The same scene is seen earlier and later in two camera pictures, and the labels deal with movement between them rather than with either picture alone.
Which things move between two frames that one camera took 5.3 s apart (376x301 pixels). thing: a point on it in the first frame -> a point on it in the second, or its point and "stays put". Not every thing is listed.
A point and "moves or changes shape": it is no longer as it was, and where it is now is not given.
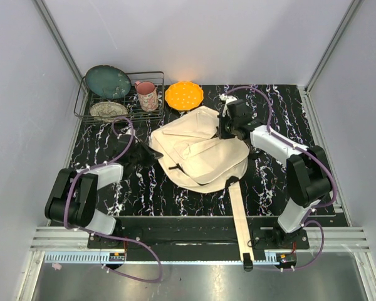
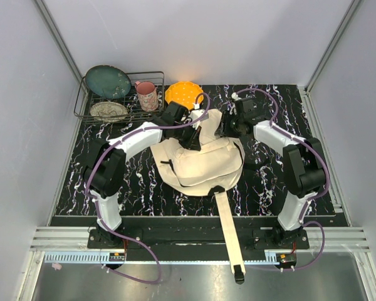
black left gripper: [150, 154] -> [195, 145]
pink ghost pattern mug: [148, 95] stays put
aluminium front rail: [76, 238] stays put
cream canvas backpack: [194, 157] moves or changes shape
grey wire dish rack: [144, 101] stays put
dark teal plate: [108, 82] stays put
